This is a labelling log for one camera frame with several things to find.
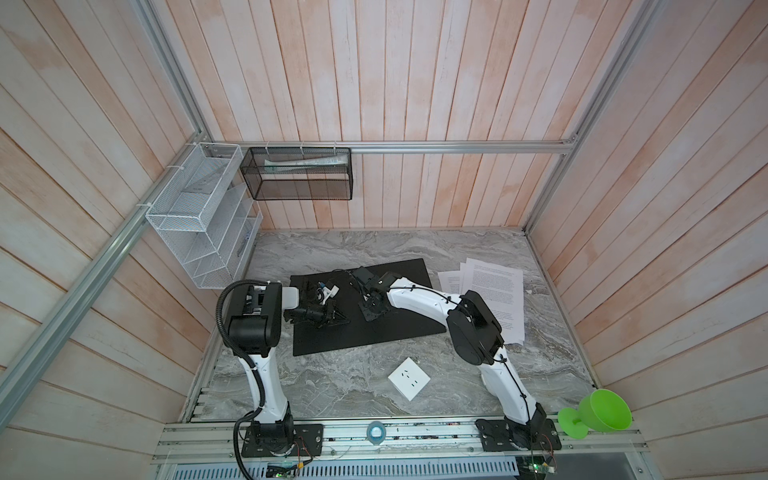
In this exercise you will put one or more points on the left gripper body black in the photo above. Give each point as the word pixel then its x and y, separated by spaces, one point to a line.
pixel 312 312

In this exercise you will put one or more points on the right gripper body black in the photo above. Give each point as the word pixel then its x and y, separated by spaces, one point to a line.
pixel 368 302

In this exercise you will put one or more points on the blue folder black inside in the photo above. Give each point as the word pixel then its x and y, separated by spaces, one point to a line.
pixel 396 324

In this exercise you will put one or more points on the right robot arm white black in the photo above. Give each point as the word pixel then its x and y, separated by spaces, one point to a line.
pixel 476 336

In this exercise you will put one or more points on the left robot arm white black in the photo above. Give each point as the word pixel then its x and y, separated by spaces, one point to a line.
pixel 249 316

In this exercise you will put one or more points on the bottom printed paper sheet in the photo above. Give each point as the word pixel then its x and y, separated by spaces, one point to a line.
pixel 450 282

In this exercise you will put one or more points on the printed paper sheet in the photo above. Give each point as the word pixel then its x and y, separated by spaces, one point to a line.
pixel 502 289
pixel 467 276
pixel 450 282

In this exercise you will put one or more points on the middle printed paper sheet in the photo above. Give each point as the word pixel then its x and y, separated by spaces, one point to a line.
pixel 467 276

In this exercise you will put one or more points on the top printed paper sheet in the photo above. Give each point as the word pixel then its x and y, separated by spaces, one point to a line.
pixel 502 289

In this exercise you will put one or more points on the blue tape roll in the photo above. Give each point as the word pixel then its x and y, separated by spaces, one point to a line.
pixel 376 432

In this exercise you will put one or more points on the green plastic funnel cup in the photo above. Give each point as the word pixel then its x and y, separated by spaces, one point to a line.
pixel 602 411

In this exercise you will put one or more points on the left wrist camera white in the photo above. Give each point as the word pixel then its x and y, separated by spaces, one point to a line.
pixel 326 293

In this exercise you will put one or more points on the white wall socket plate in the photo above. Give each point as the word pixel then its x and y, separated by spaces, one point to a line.
pixel 409 379

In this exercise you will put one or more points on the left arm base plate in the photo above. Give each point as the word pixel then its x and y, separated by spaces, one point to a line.
pixel 278 440

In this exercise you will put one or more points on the white wire mesh shelf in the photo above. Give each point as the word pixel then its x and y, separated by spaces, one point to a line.
pixel 206 219

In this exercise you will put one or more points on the black wire mesh basket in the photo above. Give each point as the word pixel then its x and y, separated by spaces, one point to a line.
pixel 298 173

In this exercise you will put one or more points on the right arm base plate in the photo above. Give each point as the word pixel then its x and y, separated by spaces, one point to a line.
pixel 505 435

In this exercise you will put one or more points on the aluminium mounting rail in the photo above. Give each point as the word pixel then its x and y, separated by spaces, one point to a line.
pixel 405 437

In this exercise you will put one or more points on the horizontal aluminium frame bar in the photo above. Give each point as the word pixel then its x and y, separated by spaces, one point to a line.
pixel 425 147

